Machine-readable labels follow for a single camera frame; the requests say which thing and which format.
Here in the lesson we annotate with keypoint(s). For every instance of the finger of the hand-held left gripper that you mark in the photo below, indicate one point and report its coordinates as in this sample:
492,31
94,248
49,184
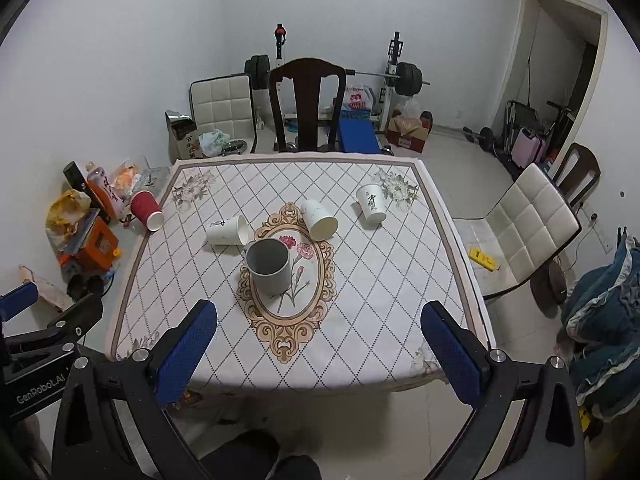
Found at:
17,301
80,317

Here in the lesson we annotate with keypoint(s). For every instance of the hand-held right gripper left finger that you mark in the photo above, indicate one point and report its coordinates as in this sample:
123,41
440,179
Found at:
187,355

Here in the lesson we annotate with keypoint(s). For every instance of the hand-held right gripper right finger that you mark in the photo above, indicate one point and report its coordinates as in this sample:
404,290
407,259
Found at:
452,355

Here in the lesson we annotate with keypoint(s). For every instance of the white paper cup black print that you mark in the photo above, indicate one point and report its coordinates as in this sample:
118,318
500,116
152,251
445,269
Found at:
222,232
370,202

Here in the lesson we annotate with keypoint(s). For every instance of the red paper cup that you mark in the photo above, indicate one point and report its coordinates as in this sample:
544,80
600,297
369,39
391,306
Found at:
142,205

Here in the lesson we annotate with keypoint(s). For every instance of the white paper cup dotted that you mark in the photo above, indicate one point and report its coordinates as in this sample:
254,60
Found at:
315,215

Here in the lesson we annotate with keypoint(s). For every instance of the wooden board piece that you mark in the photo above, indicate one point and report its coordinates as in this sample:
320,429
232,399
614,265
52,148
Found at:
47,290

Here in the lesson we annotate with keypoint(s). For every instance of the orange toy box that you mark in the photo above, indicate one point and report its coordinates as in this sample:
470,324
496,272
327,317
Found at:
92,247

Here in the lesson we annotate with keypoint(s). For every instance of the yellow flat object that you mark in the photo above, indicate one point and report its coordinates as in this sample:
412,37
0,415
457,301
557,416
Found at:
484,259

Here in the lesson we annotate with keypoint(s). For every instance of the yellow plastic bag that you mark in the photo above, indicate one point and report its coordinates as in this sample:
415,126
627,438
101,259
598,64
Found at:
67,212

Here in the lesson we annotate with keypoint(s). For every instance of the patterned floral tablecloth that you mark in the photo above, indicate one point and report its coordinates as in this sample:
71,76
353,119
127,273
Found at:
375,285

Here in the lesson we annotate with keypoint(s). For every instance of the grey mug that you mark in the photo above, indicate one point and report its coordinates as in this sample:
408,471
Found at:
270,280

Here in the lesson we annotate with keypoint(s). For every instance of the person's left leg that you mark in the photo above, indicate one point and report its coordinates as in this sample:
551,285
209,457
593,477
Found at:
240,455

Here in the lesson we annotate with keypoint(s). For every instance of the person's leg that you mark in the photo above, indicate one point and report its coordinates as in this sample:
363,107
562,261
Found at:
240,455
297,469

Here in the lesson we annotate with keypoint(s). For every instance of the orange printed packet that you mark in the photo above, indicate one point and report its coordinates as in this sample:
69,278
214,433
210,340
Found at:
105,190

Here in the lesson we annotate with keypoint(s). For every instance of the black box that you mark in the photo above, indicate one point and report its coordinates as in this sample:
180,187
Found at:
75,175

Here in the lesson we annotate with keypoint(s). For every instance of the orange snack bag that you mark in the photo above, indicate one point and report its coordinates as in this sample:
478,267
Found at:
127,177

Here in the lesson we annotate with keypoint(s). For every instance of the white padded chair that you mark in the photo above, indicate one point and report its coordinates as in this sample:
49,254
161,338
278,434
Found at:
220,102
525,215

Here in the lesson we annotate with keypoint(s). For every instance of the person's right leg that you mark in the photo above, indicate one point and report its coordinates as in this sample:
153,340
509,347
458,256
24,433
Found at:
297,469

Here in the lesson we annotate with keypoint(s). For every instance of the blue ruffled quilt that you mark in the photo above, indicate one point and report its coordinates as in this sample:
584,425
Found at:
607,310

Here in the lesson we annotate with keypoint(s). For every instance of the open cardboard box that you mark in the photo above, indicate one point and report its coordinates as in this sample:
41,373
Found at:
182,142

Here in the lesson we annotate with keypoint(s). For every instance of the crumpled white plastic bag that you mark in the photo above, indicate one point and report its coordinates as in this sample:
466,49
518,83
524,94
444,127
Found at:
214,142

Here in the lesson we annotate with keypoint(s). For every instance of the black dumbbell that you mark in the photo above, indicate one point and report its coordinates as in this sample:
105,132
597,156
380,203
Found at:
484,136

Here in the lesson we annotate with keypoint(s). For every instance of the pink suitcase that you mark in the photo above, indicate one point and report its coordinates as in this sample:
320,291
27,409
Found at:
529,146

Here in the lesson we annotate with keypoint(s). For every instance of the brown cardboard box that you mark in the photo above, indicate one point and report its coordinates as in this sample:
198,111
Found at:
407,135

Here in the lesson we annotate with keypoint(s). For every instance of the dark wooden chair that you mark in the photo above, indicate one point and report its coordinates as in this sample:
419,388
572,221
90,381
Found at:
580,170
306,105

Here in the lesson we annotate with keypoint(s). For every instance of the blue weight bench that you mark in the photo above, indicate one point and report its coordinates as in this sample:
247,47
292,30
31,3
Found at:
357,135

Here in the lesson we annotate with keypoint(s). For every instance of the clear plastic bag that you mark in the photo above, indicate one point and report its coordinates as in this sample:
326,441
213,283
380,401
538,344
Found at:
411,109

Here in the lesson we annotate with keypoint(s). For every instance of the folded black cart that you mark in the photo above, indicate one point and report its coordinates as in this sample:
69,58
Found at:
540,120

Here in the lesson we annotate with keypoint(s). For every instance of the red and white plastic bag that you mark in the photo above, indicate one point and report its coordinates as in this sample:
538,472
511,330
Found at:
357,99

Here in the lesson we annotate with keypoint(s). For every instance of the white barbell rack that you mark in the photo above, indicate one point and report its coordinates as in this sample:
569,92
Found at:
392,85

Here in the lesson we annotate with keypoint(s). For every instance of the black barbell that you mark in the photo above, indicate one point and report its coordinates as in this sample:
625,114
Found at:
412,77

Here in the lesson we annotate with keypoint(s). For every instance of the door frame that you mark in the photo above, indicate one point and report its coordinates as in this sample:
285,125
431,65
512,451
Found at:
520,50

